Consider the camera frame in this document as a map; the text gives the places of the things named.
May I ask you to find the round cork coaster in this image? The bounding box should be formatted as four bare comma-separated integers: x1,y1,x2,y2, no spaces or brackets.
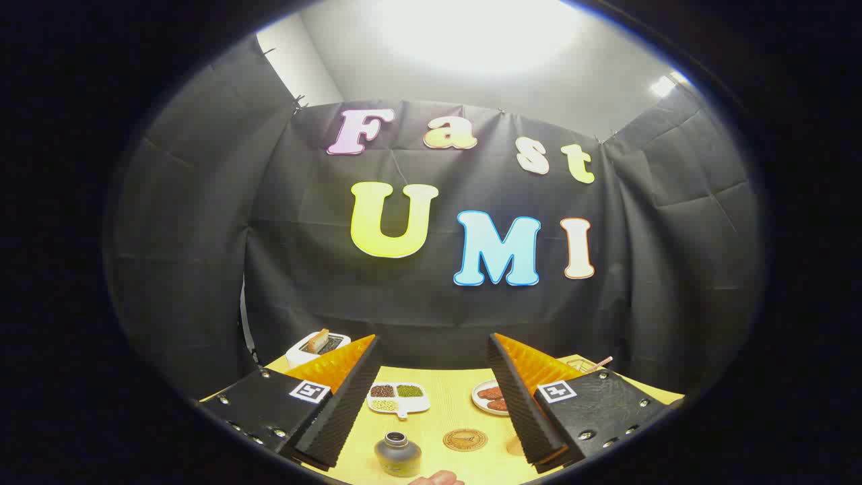
442,428,488,453

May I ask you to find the white oval plate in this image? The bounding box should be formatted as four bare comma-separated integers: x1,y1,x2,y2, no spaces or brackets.
471,379,512,416

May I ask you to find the white toaster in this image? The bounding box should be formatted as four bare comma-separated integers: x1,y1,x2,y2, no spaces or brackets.
286,330,352,368

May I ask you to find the white divided dish of beans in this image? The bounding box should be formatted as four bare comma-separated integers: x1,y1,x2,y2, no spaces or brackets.
366,381,431,420

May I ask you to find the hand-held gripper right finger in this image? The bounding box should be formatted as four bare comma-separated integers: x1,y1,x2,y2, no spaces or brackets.
487,332,686,474

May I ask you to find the silver bottle with green label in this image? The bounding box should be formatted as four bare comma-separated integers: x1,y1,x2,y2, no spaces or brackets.
374,431,422,478

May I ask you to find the wooden table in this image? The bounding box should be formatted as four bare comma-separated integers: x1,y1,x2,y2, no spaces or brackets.
202,354,684,485

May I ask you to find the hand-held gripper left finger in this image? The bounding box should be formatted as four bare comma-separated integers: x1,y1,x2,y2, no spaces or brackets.
197,333,383,472

